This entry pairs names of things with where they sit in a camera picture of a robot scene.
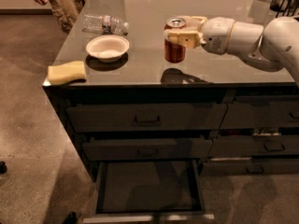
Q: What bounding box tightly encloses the black object on floor left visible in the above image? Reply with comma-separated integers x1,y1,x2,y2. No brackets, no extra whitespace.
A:
0,161,7,175

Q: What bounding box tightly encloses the white paper bowl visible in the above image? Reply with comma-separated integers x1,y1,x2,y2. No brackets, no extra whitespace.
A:
86,35,130,63

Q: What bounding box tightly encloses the black wire rack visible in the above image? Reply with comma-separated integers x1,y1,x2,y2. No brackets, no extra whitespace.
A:
270,0,299,17

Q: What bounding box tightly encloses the black object on floor bottom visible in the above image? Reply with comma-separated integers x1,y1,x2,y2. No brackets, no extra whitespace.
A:
62,212,78,224

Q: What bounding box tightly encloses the middle right drawer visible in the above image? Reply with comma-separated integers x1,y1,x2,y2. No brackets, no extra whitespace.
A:
208,135,299,158

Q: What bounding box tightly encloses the top left drawer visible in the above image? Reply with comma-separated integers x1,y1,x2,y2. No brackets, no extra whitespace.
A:
66,103,226,133

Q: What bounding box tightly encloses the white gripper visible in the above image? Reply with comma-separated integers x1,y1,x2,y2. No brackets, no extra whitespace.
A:
164,16,235,55

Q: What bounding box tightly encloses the dark cabinet with drawers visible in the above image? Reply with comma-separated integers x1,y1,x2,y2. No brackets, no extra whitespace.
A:
43,0,299,175

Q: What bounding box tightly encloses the top right drawer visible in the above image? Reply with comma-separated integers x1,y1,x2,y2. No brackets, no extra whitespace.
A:
221,95,299,129

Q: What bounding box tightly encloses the yellow sponge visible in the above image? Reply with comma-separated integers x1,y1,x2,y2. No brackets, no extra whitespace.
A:
48,61,86,85

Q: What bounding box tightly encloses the bottom right drawer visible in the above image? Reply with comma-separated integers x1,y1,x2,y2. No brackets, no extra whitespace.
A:
198,159,299,176

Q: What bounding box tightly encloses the middle left drawer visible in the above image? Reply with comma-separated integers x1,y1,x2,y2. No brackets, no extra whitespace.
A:
82,138,212,161

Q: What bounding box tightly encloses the open bottom left drawer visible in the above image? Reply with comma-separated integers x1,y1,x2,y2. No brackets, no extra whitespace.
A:
83,160,215,224

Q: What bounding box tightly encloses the clear plastic water bottle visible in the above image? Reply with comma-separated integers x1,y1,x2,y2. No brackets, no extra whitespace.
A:
82,14,129,35

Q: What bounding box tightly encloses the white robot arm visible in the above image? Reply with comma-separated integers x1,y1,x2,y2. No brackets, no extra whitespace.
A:
164,16,299,85

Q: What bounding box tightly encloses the black object on floor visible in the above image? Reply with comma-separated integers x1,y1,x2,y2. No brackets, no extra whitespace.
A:
62,212,78,224
0,161,7,175

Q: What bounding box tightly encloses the red coke can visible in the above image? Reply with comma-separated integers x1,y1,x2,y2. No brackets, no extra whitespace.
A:
164,17,186,63

